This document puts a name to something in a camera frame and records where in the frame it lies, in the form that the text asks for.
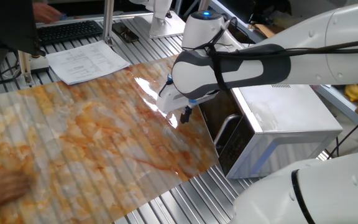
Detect microwave door with black window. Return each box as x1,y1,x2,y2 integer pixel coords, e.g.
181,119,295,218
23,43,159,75
197,90,244,156

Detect upright aluminium profile post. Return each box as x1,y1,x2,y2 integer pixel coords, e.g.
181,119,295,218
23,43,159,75
197,0,211,12
100,0,116,47

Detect aluminium frame beam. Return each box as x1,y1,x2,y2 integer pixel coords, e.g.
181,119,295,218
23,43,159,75
314,84,358,134

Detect black computer monitor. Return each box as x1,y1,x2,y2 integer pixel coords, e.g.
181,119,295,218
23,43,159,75
0,0,47,78

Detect black computer keyboard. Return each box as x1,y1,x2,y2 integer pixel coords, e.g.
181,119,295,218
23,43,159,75
36,20,104,46

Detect white Franka Hand gripper body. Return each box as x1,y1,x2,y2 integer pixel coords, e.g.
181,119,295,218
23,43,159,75
156,84,192,114

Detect printed white paper sheets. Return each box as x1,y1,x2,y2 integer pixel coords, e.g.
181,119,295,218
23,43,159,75
45,39,131,86

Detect bare human hand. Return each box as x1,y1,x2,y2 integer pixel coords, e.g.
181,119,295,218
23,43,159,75
32,2,63,24
0,170,32,208

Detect flat brown cardboard piece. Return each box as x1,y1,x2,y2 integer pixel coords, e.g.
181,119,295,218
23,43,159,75
252,22,279,39

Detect short aluminium profile stub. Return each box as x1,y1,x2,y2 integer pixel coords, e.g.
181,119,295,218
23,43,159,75
17,50,33,85

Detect white pedestal on metal plate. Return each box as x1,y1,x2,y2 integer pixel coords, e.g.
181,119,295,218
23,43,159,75
128,0,186,40

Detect small yellow object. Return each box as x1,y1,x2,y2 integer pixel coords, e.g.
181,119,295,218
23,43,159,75
344,83,358,103

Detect small white box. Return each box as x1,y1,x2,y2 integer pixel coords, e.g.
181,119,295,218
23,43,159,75
26,55,50,75

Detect silver Galanz microwave oven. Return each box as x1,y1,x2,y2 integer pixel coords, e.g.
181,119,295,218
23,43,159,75
197,83,344,180

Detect black camera cable on arm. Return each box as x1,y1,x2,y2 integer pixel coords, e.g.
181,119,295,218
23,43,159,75
158,18,358,97

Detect black smartphone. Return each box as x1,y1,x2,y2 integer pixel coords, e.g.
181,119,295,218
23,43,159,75
111,21,140,44

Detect horizontal aluminium profile rail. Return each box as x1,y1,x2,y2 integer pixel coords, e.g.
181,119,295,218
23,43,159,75
35,11,155,26

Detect silver wrist camera with blue ends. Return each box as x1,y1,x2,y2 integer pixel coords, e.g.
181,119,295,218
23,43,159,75
187,92,219,106

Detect orange marble pattern glossy sheet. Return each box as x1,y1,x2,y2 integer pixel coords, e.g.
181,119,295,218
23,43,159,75
0,55,219,224

